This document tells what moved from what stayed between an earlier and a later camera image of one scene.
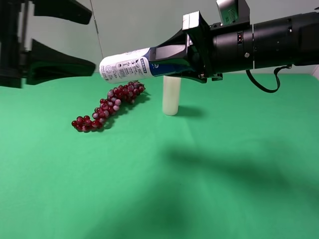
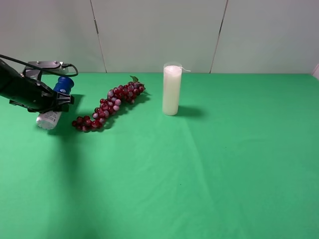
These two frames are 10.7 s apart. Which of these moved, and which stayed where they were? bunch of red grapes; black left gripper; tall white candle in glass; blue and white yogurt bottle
Moved: blue and white yogurt bottle; black left gripper
Stayed: tall white candle in glass; bunch of red grapes
